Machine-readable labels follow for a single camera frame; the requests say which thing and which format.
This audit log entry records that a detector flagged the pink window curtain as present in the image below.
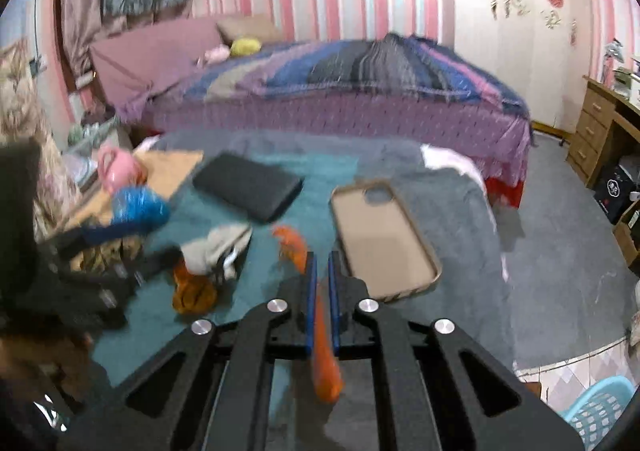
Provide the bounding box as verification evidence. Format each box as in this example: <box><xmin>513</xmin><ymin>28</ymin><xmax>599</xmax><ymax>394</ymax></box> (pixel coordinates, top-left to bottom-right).
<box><xmin>60</xmin><ymin>0</ymin><xmax>201</xmax><ymax>82</ymax></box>

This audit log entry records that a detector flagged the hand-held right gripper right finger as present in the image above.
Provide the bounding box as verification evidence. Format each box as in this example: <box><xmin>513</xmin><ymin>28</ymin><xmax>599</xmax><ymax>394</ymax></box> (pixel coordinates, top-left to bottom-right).
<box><xmin>327</xmin><ymin>251</ymin><xmax>586</xmax><ymax>451</ymax></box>

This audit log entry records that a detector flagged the pink piggy bank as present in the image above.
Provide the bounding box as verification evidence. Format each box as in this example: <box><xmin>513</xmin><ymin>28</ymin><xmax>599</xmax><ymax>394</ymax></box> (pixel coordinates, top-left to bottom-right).
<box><xmin>96</xmin><ymin>146</ymin><xmax>148</xmax><ymax>194</ymax></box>

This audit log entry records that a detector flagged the black box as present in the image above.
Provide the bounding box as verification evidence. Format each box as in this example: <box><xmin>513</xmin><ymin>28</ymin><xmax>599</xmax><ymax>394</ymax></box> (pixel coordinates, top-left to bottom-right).
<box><xmin>592</xmin><ymin>166</ymin><xmax>640</xmax><ymax>224</ymax></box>

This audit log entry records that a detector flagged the purple bed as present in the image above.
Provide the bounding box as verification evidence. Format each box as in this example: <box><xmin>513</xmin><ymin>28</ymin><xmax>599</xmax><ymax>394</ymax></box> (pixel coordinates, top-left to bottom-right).
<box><xmin>90</xmin><ymin>16</ymin><xmax>533</xmax><ymax>209</ymax></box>

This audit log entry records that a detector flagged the light blue plastic basket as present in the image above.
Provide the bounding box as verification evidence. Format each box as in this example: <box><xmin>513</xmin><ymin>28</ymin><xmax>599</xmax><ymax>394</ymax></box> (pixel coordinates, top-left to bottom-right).
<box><xmin>557</xmin><ymin>376</ymin><xmax>638</xmax><ymax>451</ymax></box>

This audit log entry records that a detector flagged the black wallet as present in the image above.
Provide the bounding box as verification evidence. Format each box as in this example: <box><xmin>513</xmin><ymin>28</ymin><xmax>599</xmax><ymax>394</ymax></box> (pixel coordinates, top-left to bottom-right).
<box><xmin>192</xmin><ymin>152</ymin><xmax>305</xmax><ymax>224</ymax></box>

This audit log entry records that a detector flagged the person's left hand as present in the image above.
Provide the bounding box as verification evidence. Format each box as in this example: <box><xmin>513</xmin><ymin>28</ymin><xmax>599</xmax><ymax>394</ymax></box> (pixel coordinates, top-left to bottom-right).
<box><xmin>0</xmin><ymin>326</ymin><xmax>96</xmax><ymax>402</ymax></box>

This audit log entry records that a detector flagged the desk lamp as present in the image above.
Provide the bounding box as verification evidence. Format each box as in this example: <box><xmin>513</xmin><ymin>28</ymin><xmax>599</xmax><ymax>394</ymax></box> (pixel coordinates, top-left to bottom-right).
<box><xmin>602</xmin><ymin>41</ymin><xmax>626</xmax><ymax>86</ymax></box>

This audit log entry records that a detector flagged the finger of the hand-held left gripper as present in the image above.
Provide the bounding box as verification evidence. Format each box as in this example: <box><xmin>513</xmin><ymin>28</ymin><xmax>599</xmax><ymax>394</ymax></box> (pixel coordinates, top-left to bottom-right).
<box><xmin>47</xmin><ymin>221</ymin><xmax>156</xmax><ymax>259</ymax></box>
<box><xmin>120</xmin><ymin>251</ymin><xmax>185</xmax><ymax>284</ymax></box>

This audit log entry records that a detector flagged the striped purple blue blanket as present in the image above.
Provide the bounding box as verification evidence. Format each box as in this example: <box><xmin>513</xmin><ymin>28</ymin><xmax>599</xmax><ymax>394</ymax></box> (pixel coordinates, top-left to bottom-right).
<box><xmin>192</xmin><ymin>32</ymin><xmax>531</xmax><ymax>119</ymax></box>

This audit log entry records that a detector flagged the wooden desk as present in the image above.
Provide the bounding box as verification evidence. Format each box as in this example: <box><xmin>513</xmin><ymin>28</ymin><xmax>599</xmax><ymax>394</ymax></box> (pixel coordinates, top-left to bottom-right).
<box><xmin>567</xmin><ymin>76</ymin><xmax>640</xmax><ymax>277</ymax></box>

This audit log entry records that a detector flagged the blue plastic bag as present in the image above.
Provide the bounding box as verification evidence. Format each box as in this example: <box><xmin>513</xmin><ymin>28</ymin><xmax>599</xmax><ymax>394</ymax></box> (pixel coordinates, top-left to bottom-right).
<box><xmin>111</xmin><ymin>187</ymin><xmax>172</xmax><ymax>234</ymax></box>

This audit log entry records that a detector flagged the yellow green plush toy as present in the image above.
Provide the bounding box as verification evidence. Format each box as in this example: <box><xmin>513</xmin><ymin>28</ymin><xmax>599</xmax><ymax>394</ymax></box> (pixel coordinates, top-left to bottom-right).
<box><xmin>230</xmin><ymin>37</ymin><xmax>263</xmax><ymax>56</ymax></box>

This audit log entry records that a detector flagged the white wardrobe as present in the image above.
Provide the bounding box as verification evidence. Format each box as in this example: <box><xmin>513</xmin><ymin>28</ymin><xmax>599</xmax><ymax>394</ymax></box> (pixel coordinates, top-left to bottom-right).
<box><xmin>447</xmin><ymin>0</ymin><xmax>593</xmax><ymax>134</ymax></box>

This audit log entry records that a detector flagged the grey crumpled paper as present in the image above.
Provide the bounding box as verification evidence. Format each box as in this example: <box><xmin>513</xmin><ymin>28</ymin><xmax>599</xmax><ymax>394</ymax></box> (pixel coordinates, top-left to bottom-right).
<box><xmin>180</xmin><ymin>223</ymin><xmax>253</xmax><ymax>282</ymax></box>

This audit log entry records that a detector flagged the brown phone case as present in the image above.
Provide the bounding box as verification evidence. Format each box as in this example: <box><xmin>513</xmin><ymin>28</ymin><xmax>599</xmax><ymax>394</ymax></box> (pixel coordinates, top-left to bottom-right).
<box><xmin>330</xmin><ymin>179</ymin><xmax>443</xmax><ymax>303</ymax></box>

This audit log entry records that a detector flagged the beige pillow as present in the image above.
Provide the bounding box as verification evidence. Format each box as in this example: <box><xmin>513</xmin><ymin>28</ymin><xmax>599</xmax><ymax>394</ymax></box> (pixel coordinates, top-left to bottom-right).
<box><xmin>216</xmin><ymin>15</ymin><xmax>283</xmax><ymax>46</ymax></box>

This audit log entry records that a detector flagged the pink white cloth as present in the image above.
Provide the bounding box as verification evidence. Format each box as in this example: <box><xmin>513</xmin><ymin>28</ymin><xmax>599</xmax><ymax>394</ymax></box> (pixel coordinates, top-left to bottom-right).
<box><xmin>420</xmin><ymin>145</ymin><xmax>483</xmax><ymax>182</ymax></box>

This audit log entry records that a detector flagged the pale green cloth pile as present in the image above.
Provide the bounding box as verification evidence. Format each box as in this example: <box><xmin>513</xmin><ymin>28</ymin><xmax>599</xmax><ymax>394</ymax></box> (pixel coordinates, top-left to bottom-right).
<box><xmin>67</xmin><ymin>121</ymin><xmax>121</xmax><ymax>166</ymax></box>

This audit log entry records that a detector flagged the orange cloth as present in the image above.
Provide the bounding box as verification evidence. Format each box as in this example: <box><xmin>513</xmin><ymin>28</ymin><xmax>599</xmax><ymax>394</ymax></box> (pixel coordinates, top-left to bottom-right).
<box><xmin>65</xmin><ymin>150</ymin><xmax>206</xmax><ymax>232</ymax></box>

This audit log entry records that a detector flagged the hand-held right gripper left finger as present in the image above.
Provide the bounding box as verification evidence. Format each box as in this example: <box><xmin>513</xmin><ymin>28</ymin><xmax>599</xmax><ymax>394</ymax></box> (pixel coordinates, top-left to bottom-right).
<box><xmin>57</xmin><ymin>251</ymin><xmax>318</xmax><ymax>451</ymax></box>

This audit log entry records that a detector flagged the pink plush toy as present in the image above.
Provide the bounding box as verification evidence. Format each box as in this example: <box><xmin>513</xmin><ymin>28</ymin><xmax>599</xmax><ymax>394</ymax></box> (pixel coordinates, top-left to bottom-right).
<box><xmin>197</xmin><ymin>45</ymin><xmax>231</xmax><ymax>66</ymax></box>

